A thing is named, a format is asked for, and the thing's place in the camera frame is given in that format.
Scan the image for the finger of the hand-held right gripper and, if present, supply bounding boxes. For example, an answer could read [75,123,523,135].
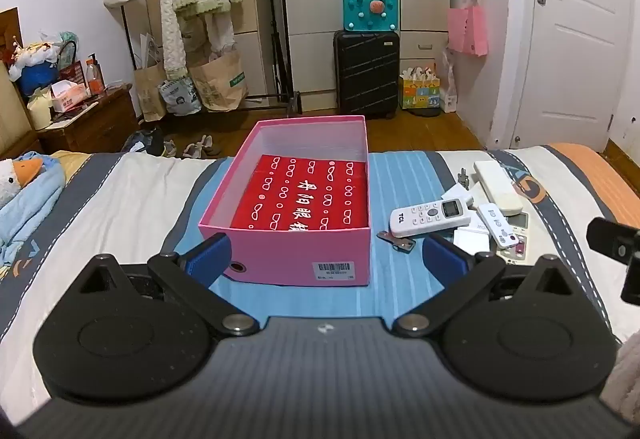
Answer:
[586,216,640,305]

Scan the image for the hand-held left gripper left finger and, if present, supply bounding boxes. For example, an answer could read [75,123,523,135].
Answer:
[64,233,261,338]

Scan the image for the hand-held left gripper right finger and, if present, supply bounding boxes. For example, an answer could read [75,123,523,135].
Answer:
[392,234,585,338]

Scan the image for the white air conditioner remote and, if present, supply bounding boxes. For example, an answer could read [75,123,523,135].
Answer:
[389,199,472,238]

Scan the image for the cream remote with pink buttons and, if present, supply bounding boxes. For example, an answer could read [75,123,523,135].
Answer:
[492,213,531,266]

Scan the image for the pink cardboard box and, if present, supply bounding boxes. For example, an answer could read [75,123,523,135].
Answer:
[198,115,373,287]

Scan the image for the cream rectangular remote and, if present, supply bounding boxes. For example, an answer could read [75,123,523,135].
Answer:
[473,160,524,216]

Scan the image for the small white box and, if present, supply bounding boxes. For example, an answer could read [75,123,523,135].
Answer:
[452,226,491,256]

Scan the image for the flat metal key tool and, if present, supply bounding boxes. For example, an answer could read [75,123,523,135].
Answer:
[377,231,417,253]

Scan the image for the white small electronic device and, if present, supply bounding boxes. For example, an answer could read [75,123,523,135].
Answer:
[477,202,521,248]

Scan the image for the striped bed sheet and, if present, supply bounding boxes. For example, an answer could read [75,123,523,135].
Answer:
[0,143,640,420]

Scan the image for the red printed packet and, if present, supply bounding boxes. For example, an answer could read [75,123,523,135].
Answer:
[231,154,370,234]

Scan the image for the dark parcel bag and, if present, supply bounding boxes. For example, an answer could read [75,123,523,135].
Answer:
[122,128,167,155]

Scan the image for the white fluffy sleeve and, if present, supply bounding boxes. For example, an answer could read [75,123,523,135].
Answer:
[599,344,640,422]

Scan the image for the white green plastic bag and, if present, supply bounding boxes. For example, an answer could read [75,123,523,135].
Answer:
[158,76,203,116]

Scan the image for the colourful cartoon gift box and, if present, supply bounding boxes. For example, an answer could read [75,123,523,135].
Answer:
[398,66,442,110]

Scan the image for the clear plastic bag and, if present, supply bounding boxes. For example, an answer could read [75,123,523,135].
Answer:
[439,48,459,114]

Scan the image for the small brown paper bag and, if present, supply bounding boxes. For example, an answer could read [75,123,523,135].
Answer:
[133,61,169,122]

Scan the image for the large brown paper bag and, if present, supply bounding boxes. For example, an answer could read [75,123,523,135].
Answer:
[190,50,249,112]

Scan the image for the wooden nightstand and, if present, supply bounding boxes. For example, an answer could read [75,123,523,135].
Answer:
[37,86,139,154]

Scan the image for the white door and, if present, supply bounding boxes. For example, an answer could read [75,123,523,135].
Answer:
[520,0,632,154]

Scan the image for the blue duck plush blanket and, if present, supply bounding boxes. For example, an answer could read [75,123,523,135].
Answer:
[0,154,67,266]

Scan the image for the black suitcase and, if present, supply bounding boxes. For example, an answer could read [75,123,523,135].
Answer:
[333,30,401,120]

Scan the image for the pink white tissue box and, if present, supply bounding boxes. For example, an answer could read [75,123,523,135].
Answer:
[50,80,91,113]

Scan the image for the orange bottle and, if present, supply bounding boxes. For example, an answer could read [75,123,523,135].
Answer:
[84,54,105,95]

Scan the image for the pink paper bag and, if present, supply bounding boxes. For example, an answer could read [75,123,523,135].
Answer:
[446,5,489,58]

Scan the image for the wooden headboard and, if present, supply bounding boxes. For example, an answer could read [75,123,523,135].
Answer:
[0,8,42,160]

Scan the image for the blue plastic bag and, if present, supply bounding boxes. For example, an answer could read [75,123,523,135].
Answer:
[19,63,62,96]

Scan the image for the black clothes rack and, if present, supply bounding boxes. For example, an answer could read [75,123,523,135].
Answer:
[111,0,302,118]

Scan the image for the teal tote bag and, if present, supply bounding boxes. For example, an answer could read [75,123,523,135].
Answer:
[342,0,399,34]

